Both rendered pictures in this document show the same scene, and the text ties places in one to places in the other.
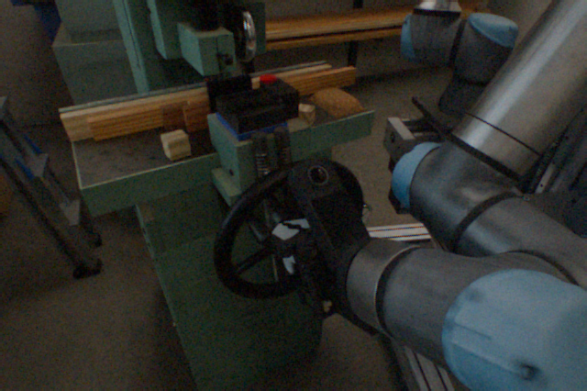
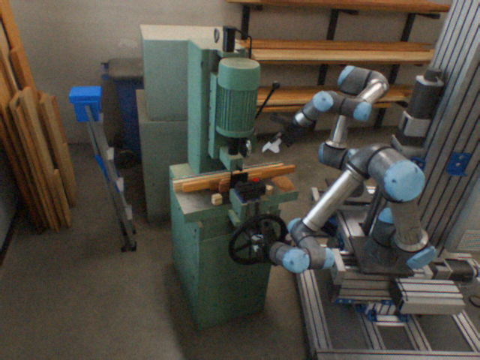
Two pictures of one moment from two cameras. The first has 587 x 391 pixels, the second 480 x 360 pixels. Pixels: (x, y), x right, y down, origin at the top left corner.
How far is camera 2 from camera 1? 1.00 m
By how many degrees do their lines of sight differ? 6
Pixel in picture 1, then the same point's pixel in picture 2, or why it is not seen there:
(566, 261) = (310, 250)
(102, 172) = (190, 207)
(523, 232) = (308, 244)
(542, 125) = (318, 220)
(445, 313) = (283, 255)
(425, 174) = (294, 227)
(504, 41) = not seen: hidden behind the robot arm
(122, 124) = (194, 186)
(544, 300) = (295, 253)
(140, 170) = (203, 208)
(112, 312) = (144, 274)
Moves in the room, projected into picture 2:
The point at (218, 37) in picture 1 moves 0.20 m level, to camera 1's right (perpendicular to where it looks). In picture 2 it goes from (238, 159) to (280, 164)
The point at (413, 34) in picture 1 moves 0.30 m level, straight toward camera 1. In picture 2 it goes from (323, 154) to (310, 180)
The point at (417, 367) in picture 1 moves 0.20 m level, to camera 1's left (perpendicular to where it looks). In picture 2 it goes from (312, 319) to (275, 313)
